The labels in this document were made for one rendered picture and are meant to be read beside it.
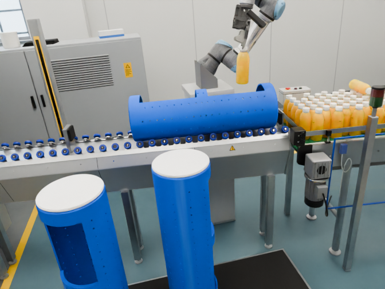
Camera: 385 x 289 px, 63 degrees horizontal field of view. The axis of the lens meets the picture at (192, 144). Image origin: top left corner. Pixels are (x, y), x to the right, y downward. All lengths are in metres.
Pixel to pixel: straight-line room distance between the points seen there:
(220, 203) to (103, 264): 1.34
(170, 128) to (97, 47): 1.62
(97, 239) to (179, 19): 3.60
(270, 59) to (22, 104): 3.44
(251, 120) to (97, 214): 1.03
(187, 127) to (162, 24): 2.85
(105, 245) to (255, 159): 1.05
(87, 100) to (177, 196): 2.12
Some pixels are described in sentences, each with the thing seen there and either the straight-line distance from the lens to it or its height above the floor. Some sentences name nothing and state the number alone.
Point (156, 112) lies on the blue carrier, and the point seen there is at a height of 1.16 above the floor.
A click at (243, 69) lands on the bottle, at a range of 1.73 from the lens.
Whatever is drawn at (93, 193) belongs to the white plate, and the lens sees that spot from 1.37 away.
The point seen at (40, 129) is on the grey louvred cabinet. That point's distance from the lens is 3.53.
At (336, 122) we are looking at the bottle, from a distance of 2.04.
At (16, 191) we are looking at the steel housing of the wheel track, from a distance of 2.27.
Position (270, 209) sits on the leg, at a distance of 2.30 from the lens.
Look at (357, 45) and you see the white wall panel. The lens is 5.84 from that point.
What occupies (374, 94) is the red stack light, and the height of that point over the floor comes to 1.23.
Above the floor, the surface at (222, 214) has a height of 0.09.
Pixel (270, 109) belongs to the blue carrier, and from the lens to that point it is 1.90.
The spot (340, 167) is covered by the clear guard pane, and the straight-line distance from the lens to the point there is 2.08.
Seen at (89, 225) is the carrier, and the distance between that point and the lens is 1.38.
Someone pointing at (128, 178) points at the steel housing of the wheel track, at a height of 0.73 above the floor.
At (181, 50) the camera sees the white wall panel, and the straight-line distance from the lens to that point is 4.60.
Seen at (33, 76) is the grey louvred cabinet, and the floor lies 1.19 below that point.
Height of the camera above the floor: 1.73
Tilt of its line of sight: 25 degrees down
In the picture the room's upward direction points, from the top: 5 degrees counter-clockwise
